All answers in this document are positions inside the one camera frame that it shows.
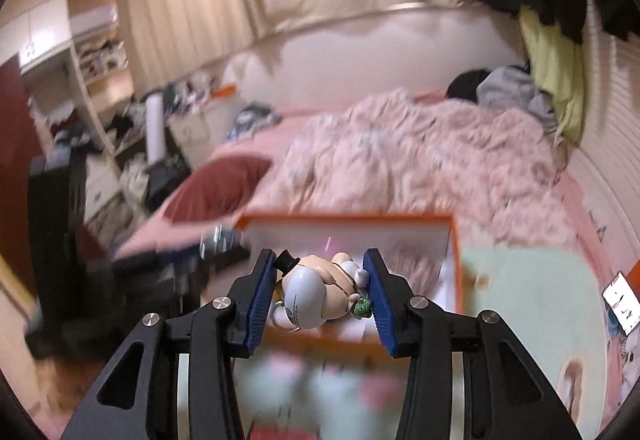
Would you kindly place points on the white air conditioner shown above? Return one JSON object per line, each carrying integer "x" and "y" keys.
{"x": 94, "y": 22}

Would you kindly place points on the white wall shelf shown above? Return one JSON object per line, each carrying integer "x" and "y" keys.
{"x": 95, "y": 85}

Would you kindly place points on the black upright object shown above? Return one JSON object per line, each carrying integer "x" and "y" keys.
{"x": 57, "y": 230}

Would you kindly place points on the pink floral blanket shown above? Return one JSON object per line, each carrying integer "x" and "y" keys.
{"x": 400, "y": 160}

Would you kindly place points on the pink bed sheet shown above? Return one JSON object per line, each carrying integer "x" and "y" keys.
{"x": 590, "y": 220}

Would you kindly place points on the yellow-green pillow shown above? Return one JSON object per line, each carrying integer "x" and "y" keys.
{"x": 555, "y": 70}

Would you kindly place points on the grey striped clothing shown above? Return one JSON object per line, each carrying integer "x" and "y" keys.
{"x": 255, "y": 120}

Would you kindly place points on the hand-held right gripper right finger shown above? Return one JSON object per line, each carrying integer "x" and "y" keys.
{"x": 377, "y": 300}

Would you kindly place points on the white paper roll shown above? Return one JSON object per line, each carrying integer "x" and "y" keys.
{"x": 154, "y": 130}

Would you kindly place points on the cartoon toy figure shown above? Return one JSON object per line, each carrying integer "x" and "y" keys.
{"x": 310, "y": 295}

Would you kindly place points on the black clothing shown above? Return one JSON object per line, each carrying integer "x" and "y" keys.
{"x": 465, "y": 85}

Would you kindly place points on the smartphone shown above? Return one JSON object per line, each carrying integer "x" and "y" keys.
{"x": 622, "y": 302}

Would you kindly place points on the dark red cabinet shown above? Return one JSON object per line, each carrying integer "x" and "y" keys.
{"x": 17, "y": 170}

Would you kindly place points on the orange cardboard box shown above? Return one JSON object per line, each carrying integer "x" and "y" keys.
{"x": 325, "y": 342}

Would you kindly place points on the dark red pillow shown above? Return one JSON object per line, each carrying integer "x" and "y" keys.
{"x": 215, "y": 190}

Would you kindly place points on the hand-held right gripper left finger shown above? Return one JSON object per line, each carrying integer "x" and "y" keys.
{"x": 262, "y": 300}

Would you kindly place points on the orange box lid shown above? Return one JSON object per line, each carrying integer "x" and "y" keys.
{"x": 223, "y": 91}

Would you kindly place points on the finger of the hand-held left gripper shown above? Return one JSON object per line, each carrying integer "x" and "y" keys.
{"x": 222, "y": 257}

